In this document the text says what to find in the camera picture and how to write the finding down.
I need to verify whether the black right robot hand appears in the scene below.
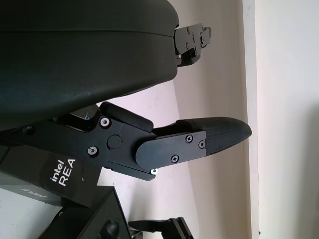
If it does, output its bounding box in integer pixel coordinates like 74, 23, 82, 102
129, 217, 194, 239

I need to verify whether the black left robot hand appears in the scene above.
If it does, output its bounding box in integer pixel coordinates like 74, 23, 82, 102
0, 0, 251, 181

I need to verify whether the black Intel RealSense box lid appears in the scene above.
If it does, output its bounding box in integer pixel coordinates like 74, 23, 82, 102
0, 146, 101, 209

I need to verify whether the black camera box base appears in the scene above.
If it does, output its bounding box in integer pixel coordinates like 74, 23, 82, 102
47, 186, 131, 239

